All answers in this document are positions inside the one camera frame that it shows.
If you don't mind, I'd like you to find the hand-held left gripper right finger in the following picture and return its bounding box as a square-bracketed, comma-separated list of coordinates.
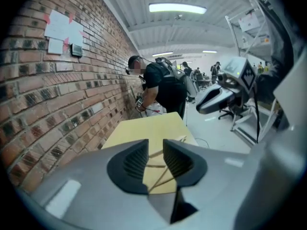
[163, 139, 255, 230]

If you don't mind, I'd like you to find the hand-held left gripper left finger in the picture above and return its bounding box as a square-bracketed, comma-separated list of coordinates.
[30, 139, 168, 230]

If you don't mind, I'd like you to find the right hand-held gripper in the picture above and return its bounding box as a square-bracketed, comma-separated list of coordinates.
[196, 56, 259, 115]

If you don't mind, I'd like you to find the white metal coat rack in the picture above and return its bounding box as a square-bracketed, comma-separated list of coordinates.
[224, 0, 279, 146]

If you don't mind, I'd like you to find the wooden clothes hanger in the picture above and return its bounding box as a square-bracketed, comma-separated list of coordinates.
[143, 134, 188, 193]

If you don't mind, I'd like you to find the background desk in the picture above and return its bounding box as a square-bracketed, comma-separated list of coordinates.
[198, 79, 213, 90]

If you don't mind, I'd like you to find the black office chair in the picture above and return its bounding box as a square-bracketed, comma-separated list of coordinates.
[217, 101, 243, 120]

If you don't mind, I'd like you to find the white plastic bag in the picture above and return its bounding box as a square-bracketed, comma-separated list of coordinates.
[145, 101, 167, 117]

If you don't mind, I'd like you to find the yellow wooden table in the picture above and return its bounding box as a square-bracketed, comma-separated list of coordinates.
[101, 111, 199, 194]

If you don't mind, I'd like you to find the white paper sign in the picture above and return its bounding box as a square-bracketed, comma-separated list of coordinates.
[238, 12, 261, 33]

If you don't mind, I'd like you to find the long ceiling lamp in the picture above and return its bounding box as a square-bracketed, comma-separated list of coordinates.
[148, 2, 207, 15]

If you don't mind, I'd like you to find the small white paper sheet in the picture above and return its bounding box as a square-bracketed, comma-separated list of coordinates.
[47, 37, 64, 55]

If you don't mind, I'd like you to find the large white paper sheet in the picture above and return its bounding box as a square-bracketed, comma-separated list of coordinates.
[44, 9, 71, 39]

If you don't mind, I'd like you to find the black cable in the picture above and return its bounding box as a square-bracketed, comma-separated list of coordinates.
[253, 90, 261, 144]

